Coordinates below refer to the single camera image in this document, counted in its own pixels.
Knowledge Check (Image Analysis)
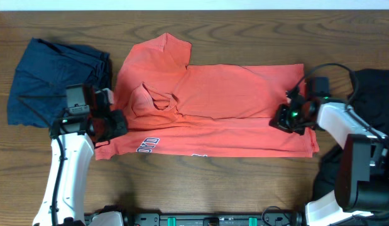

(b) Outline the folded navy blue garment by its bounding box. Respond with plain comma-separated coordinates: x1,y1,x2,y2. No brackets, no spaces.
7,38,112,127

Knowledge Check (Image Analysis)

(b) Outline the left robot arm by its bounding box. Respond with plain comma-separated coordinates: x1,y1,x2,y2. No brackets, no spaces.
33,84,128,226

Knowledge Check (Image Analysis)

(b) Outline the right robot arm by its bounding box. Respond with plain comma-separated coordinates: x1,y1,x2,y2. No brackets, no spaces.
270,85,389,225

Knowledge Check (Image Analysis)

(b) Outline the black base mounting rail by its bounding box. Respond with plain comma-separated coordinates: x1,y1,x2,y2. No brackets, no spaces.
85,205,306,226

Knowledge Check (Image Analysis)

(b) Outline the black garment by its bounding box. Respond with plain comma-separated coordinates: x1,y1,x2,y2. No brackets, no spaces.
312,69,389,201

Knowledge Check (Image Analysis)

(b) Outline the red orange t-shirt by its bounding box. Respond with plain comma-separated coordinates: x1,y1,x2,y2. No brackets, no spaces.
96,33,319,159

